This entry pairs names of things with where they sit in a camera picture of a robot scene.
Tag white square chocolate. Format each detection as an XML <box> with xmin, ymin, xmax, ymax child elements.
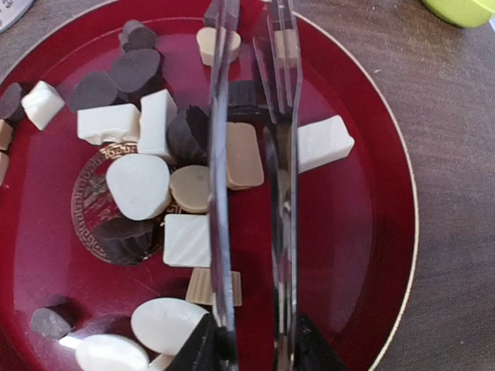
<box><xmin>21</xmin><ymin>80</ymin><xmax>65</xmax><ymax>131</ymax></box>

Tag dark chocolate bottom left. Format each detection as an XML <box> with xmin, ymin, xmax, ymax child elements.
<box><xmin>30</xmin><ymin>306</ymin><xmax>75</xmax><ymax>340</ymax></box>

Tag white chocolate right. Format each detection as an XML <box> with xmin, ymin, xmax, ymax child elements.
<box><xmin>298</xmin><ymin>115</ymin><xmax>355</xmax><ymax>174</ymax></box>

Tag white oval chocolate lower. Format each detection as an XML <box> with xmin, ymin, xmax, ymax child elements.
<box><xmin>75</xmin><ymin>334</ymin><xmax>149</xmax><ymax>371</ymax></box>

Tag dark chocolate top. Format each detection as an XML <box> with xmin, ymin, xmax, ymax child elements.
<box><xmin>118</xmin><ymin>19</ymin><xmax>158</xmax><ymax>53</ymax></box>

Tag white rectangular chocolate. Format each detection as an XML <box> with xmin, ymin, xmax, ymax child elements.
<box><xmin>77</xmin><ymin>104</ymin><xmax>141</xmax><ymax>145</ymax></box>

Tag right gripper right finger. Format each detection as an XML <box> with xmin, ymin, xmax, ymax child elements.
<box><xmin>295</xmin><ymin>313</ymin><xmax>350</xmax><ymax>371</ymax></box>

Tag dark chocolate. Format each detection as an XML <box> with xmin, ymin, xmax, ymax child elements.
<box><xmin>30</xmin><ymin>306</ymin><xmax>75</xmax><ymax>340</ymax></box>
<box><xmin>118</xmin><ymin>19</ymin><xmax>158</xmax><ymax>53</ymax></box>

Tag lime green bowl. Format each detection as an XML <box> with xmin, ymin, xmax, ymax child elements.
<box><xmin>422</xmin><ymin>0</ymin><xmax>494</xmax><ymax>29</ymax></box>

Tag white patterned mug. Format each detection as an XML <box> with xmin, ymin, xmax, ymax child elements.
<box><xmin>0</xmin><ymin>0</ymin><xmax>34</xmax><ymax>33</ymax></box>

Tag white round chocolate centre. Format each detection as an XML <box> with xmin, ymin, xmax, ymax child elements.
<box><xmin>105</xmin><ymin>154</ymin><xmax>171</xmax><ymax>221</ymax></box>

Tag metal tongs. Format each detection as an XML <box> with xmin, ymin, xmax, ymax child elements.
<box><xmin>208</xmin><ymin>1</ymin><xmax>302</xmax><ymax>370</ymax></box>

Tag round red tray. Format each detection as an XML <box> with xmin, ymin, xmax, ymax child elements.
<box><xmin>1</xmin><ymin>1</ymin><xmax>418</xmax><ymax>370</ymax></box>

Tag tan square chocolate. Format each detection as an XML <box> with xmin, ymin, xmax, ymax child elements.
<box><xmin>0</xmin><ymin>119</ymin><xmax>13</xmax><ymax>151</ymax></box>
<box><xmin>0</xmin><ymin>152</ymin><xmax>9</xmax><ymax>186</ymax></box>

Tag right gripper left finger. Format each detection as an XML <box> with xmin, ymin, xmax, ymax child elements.
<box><xmin>166</xmin><ymin>314</ymin><xmax>232</xmax><ymax>371</ymax></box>

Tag tan square chocolate upper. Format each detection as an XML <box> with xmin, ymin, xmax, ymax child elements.
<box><xmin>0</xmin><ymin>119</ymin><xmax>13</xmax><ymax>151</ymax></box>

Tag tan rectangular chocolate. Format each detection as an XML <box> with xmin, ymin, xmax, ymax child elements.
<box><xmin>227</xmin><ymin>122</ymin><xmax>265</xmax><ymax>190</ymax></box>

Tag tan square chocolate lower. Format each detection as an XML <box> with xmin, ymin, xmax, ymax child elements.
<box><xmin>0</xmin><ymin>152</ymin><xmax>9</xmax><ymax>186</ymax></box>

